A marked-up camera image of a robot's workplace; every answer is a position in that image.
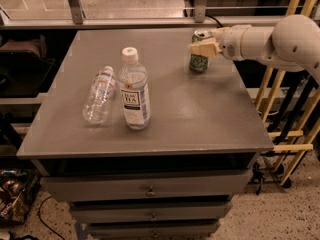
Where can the grey drawer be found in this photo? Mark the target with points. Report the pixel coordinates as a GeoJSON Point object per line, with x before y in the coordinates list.
{"type": "Point", "coordinates": [158, 185]}
{"type": "Point", "coordinates": [153, 212]}
{"type": "Point", "coordinates": [153, 230]}

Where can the yellow wooden rack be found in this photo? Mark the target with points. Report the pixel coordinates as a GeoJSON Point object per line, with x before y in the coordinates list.
{"type": "Point", "coordinates": [285, 141]}

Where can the bottom grey drawer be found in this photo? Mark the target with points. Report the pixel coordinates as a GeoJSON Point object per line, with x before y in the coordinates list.
{"type": "Point", "coordinates": [153, 230]}

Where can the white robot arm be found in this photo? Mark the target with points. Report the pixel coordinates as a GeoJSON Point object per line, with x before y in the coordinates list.
{"type": "Point", "coordinates": [293, 44]}

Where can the middle grey drawer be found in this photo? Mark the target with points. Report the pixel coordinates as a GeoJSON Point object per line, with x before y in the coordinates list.
{"type": "Point", "coordinates": [153, 212]}

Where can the green soda can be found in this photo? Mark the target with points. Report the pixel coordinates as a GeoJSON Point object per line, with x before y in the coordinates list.
{"type": "Point", "coordinates": [198, 63]}

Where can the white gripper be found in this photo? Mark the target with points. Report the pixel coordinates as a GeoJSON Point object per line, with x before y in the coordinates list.
{"type": "Point", "coordinates": [230, 43]}

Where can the metal railing frame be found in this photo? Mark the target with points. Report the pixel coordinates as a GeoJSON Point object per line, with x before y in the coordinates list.
{"type": "Point", "coordinates": [85, 14]}

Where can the clear plastic water bottle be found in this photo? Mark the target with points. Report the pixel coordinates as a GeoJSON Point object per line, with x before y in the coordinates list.
{"type": "Point", "coordinates": [98, 104]}

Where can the top grey drawer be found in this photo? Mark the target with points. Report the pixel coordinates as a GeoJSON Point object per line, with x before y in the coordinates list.
{"type": "Point", "coordinates": [158, 185]}

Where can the blue label tea bottle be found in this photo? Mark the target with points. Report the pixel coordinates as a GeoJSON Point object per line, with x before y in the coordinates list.
{"type": "Point", "coordinates": [134, 90]}

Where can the grey drawer cabinet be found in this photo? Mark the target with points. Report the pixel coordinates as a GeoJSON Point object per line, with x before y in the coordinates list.
{"type": "Point", "coordinates": [198, 122]}

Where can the snack bags pile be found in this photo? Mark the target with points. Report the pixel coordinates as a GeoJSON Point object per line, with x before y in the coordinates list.
{"type": "Point", "coordinates": [18, 191]}

